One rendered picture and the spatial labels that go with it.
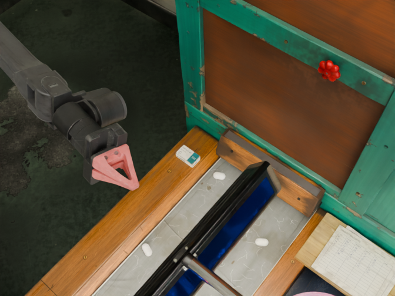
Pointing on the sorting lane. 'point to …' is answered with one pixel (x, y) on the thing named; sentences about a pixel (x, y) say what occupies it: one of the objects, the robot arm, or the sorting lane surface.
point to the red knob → (329, 70)
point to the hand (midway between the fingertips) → (133, 184)
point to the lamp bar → (217, 231)
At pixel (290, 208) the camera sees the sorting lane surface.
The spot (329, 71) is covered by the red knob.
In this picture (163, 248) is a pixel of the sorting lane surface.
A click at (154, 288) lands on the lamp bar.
